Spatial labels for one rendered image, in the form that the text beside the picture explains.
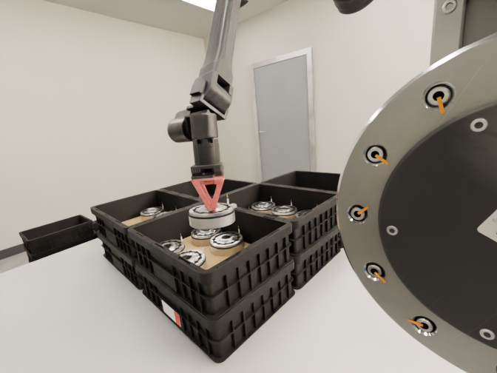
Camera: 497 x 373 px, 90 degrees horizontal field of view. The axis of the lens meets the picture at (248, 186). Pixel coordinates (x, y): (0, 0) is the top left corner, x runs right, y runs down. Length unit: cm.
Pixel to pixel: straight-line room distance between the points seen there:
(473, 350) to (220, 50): 60
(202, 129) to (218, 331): 42
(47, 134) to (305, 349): 364
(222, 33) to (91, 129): 346
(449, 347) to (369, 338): 50
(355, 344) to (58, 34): 411
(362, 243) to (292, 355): 49
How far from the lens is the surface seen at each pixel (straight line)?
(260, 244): 59
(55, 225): 250
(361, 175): 18
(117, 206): 123
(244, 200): 108
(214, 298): 56
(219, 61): 61
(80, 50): 418
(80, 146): 396
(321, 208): 81
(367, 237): 20
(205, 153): 53
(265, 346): 68
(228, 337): 63
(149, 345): 76
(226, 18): 70
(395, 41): 360
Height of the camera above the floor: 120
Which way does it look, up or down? 14 degrees down
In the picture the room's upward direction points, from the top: 6 degrees counter-clockwise
